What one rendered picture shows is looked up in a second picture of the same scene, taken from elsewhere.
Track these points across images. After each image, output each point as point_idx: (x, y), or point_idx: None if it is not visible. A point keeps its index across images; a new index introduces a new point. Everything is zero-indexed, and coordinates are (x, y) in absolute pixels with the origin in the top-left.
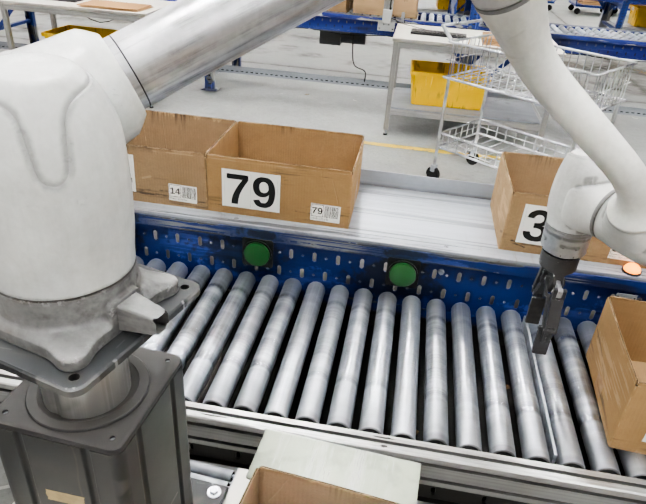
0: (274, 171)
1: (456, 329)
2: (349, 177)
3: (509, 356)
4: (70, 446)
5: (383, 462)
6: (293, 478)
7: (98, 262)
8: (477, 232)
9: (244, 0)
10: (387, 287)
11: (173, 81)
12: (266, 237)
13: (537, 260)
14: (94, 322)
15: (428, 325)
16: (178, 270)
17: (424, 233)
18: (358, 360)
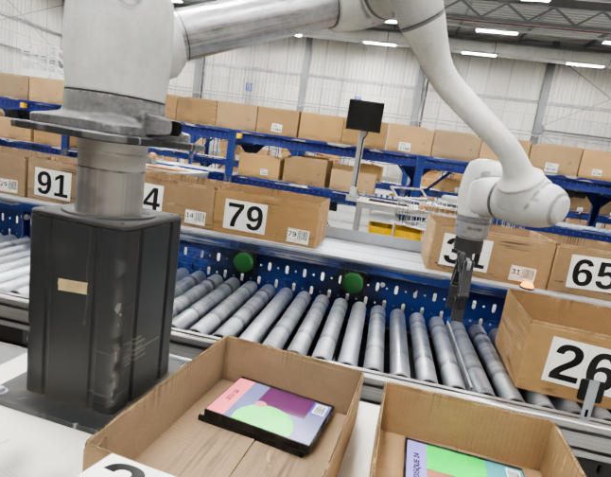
0: (263, 202)
1: (392, 321)
2: (317, 208)
3: (434, 339)
4: (89, 225)
5: None
6: (253, 345)
7: (142, 74)
8: (410, 263)
9: (258, 3)
10: (340, 297)
11: (207, 40)
12: (252, 249)
13: None
14: (130, 119)
15: (371, 317)
16: (182, 271)
17: (371, 258)
18: (314, 326)
